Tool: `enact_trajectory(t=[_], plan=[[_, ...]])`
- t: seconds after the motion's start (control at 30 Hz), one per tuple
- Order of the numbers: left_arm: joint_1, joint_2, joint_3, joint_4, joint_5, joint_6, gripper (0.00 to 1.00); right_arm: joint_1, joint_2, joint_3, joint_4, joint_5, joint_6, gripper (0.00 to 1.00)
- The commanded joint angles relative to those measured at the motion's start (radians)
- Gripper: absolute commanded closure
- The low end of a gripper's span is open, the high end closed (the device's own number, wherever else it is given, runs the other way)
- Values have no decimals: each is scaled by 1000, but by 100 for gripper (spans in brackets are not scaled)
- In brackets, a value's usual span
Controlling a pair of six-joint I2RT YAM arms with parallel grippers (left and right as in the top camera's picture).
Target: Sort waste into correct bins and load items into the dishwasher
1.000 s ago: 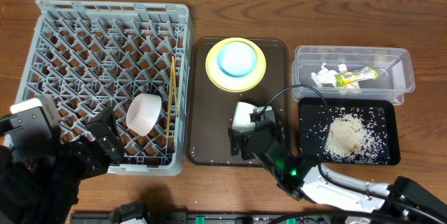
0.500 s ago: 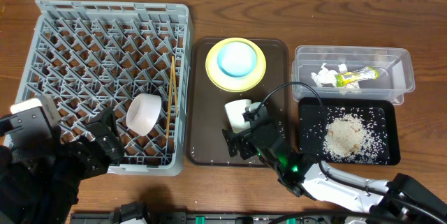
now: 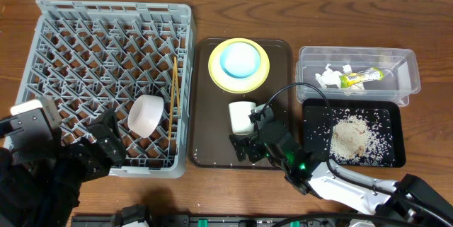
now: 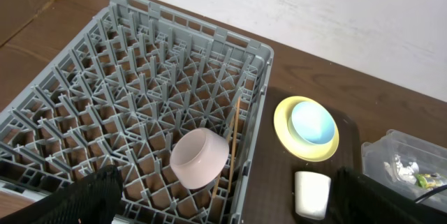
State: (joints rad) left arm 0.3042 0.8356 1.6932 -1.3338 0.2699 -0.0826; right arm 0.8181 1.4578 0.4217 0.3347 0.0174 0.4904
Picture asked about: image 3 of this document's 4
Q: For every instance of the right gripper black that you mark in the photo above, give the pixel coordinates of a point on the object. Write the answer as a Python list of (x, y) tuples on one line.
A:
[(253, 146)]

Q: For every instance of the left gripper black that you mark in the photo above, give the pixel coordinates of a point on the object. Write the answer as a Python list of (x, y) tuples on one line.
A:
[(107, 142)]

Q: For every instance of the white bowl with food residue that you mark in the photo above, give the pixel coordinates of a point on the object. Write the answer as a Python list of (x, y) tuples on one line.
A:
[(239, 113)]

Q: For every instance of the white cup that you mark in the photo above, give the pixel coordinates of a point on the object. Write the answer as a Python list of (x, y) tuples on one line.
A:
[(145, 115)]

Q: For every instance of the white tissue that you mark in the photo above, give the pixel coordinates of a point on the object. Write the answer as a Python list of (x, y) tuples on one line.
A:
[(332, 78)]

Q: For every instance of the wooden chopstick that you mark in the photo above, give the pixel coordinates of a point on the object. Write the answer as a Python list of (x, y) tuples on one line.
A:
[(173, 87), (176, 81)]

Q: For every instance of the green yellow snack wrapper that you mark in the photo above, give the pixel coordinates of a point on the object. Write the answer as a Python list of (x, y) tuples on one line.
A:
[(371, 74)]

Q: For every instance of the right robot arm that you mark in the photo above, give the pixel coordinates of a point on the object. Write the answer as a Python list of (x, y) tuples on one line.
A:
[(410, 199)]

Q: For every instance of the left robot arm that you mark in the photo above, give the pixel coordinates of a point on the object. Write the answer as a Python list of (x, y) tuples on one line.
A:
[(41, 178)]

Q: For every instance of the grey plastic dishwasher rack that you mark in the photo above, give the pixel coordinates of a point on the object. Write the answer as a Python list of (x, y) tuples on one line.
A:
[(90, 56)]

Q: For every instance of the dark brown serving tray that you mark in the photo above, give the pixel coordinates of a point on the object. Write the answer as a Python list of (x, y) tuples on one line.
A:
[(210, 125)]

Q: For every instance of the yellow plate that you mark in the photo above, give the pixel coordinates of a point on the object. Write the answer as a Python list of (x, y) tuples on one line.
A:
[(238, 85)]

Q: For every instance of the light blue bowl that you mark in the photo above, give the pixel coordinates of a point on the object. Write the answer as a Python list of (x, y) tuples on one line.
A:
[(240, 60)]

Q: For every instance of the black tray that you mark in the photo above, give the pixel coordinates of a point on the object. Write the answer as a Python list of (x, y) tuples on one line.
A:
[(383, 119)]

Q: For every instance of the pile of rice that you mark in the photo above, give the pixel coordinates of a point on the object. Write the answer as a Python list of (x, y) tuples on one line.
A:
[(351, 139)]

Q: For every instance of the clear plastic container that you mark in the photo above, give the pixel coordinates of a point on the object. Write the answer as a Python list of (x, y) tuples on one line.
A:
[(399, 67)]

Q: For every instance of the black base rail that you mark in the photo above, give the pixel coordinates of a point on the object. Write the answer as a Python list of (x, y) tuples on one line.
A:
[(140, 215)]

